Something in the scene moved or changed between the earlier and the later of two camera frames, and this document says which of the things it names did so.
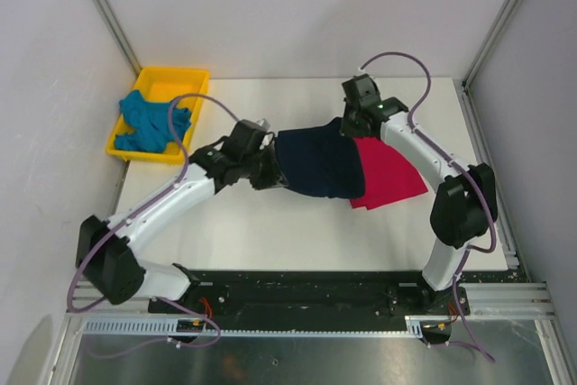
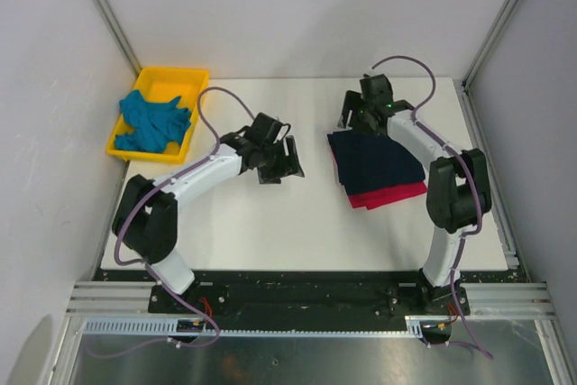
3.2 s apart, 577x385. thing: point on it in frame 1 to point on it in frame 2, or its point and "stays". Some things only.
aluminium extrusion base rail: [507, 301] stays
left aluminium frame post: [105, 10] stays
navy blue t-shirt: [320, 160] to [367, 161]
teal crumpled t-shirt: [151, 123] stays
